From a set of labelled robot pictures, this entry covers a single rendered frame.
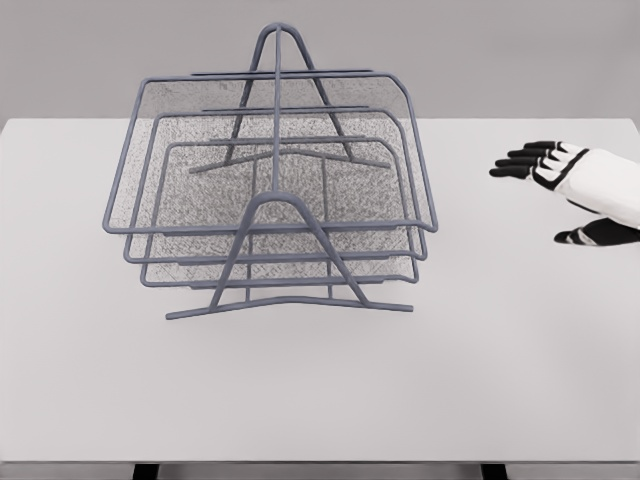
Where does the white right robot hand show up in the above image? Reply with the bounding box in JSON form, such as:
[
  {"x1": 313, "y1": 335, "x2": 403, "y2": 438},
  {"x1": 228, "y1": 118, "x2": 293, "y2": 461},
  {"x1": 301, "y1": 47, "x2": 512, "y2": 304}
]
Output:
[{"x1": 488, "y1": 140, "x2": 640, "y2": 248}]

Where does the grey wire rack frame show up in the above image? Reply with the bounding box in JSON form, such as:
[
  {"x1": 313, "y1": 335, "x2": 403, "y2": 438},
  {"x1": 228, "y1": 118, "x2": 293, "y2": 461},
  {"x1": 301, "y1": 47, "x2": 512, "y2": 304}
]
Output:
[{"x1": 165, "y1": 21, "x2": 415, "y2": 321}]

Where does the grey wire mesh tray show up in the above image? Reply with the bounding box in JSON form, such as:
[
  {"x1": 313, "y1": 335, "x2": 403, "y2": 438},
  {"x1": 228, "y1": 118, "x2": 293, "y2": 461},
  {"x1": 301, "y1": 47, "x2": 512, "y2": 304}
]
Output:
[
  {"x1": 102, "y1": 71, "x2": 440, "y2": 236},
  {"x1": 123, "y1": 106, "x2": 431, "y2": 265},
  {"x1": 139, "y1": 134, "x2": 420, "y2": 289}
]

